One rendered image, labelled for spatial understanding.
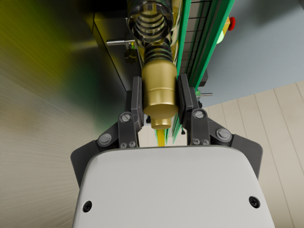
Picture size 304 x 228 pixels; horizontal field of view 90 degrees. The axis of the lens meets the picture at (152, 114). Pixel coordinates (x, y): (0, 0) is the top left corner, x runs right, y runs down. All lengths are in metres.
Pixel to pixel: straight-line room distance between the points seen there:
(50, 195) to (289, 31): 0.85
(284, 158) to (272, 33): 1.81
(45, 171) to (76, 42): 0.18
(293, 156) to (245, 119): 0.64
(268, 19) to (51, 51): 0.68
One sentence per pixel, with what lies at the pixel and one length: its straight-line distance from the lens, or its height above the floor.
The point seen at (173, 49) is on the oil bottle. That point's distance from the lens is 0.22.
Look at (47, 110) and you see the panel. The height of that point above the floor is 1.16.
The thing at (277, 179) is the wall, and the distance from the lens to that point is 2.41.
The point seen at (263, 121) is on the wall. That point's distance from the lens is 2.47.
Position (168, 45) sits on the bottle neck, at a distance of 0.17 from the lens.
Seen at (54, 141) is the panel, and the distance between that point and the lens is 0.21.
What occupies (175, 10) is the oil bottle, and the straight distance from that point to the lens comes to 0.18.
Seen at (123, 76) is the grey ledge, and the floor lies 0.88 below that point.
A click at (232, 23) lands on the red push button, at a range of 0.61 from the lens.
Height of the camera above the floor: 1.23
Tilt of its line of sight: 20 degrees down
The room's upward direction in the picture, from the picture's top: 178 degrees clockwise
